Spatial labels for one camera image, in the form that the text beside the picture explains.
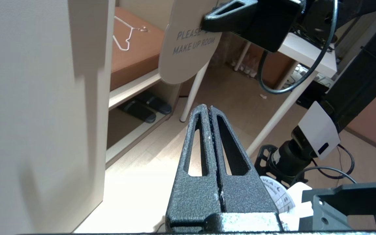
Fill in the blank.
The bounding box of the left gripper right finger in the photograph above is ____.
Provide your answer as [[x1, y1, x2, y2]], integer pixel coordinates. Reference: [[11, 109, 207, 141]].
[[206, 105, 283, 229]]

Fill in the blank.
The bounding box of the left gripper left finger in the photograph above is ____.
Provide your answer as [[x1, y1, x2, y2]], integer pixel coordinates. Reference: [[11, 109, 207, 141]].
[[166, 104, 223, 229]]

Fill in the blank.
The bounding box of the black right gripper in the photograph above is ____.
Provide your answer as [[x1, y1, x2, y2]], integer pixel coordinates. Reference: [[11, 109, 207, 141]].
[[201, 0, 306, 53]]

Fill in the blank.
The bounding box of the white door hanger sign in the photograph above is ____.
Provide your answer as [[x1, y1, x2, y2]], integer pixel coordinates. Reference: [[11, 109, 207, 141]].
[[159, 0, 223, 85]]

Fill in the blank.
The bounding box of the beige room door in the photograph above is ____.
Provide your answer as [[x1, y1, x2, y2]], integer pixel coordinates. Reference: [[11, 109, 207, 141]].
[[0, 0, 115, 235]]

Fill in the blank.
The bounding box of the white printed label tag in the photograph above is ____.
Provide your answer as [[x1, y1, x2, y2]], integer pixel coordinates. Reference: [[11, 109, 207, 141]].
[[260, 176, 314, 230]]

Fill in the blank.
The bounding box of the white table leg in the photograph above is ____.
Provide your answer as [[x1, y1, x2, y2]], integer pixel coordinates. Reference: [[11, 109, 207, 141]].
[[245, 70, 319, 157], [234, 41, 252, 71], [180, 60, 210, 123]]

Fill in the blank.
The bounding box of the white table top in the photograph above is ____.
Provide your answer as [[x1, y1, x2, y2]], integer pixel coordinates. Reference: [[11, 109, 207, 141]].
[[278, 31, 338, 79]]

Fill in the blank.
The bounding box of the white plastic cover box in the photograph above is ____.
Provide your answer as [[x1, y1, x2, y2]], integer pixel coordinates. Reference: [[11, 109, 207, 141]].
[[297, 101, 341, 160]]

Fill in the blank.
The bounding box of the brown bench cushion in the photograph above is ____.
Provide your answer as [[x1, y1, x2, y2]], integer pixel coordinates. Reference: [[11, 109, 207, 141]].
[[111, 7, 165, 92]]

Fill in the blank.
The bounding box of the white bench shelf unit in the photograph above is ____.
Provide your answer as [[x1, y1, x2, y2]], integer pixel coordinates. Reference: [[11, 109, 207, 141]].
[[105, 70, 182, 168]]

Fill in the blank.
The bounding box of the black robot torso column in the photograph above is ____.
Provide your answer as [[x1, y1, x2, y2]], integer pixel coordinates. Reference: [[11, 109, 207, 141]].
[[255, 13, 376, 185]]

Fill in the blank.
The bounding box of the black rubber cable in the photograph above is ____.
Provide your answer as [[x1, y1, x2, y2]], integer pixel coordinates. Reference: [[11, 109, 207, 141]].
[[258, 0, 338, 95]]

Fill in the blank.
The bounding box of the black metal bracket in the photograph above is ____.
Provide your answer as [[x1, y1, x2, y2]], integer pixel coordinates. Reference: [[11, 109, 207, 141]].
[[299, 182, 376, 233]]

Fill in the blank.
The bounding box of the white wire clothes hanger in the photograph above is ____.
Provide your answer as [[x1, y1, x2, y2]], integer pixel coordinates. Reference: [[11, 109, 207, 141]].
[[112, 16, 149, 52]]

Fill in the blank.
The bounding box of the black floor cable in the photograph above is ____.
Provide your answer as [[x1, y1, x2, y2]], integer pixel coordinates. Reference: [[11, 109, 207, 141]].
[[305, 144, 356, 183]]

